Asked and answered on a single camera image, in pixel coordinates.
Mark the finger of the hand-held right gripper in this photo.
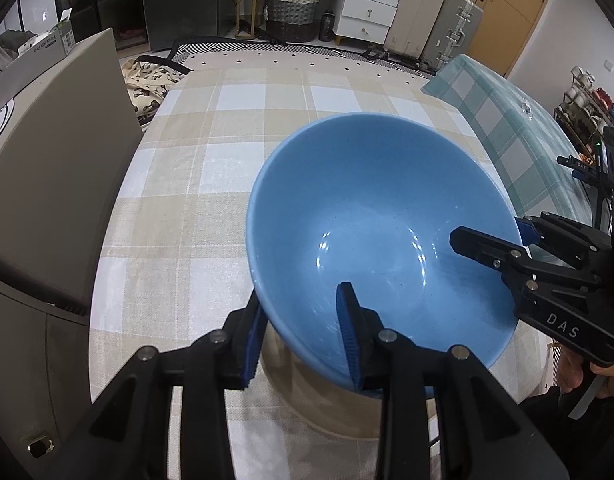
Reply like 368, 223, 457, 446
450, 226, 605, 306
518, 211, 614, 273

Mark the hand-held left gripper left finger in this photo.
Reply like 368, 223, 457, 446
39, 302, 270, 480

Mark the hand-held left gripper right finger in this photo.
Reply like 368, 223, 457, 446
336, 281, 574, 480

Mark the cream plate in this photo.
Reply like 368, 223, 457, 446
261, 320, 388, 442

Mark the light blue bowl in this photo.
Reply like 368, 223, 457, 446
246, 112, 525, 393

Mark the person's right hand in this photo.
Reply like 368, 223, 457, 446
557, 350, 614, 402

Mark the black tripod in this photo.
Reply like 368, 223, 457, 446
589, 180, 614, 236

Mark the teal checked tablecloth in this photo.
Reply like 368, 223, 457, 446
421, 54, 595, 226

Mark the person's dark clothing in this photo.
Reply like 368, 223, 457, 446
517, 390, 614, 480

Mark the shoe rack with shoes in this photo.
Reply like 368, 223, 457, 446
554, 66, 614, 156

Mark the silver suitcase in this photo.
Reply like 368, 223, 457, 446
424, 0, 485, 72

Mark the grey cabinet with latch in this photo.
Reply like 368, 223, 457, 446
0, 275, 95, 480

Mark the wooden door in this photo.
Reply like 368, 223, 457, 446
479, 0, 560, 78

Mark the beige suitcase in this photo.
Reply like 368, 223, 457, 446
387, 0, 448, 61

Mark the white desk with drawers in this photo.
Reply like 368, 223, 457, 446
232, 0, 405, 46

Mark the black and white rug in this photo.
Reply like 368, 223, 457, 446
169, 37, 438, 78

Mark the patterned cloth bag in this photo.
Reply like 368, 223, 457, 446
122, 55, 192, 131

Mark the woven laundry basket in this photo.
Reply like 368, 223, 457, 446
264, 0, 322, 43

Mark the dark grey fridge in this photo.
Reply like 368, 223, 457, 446
139, 0, 220, 51

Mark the dark glass cabinet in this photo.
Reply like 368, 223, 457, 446
52, 0, 150, 51

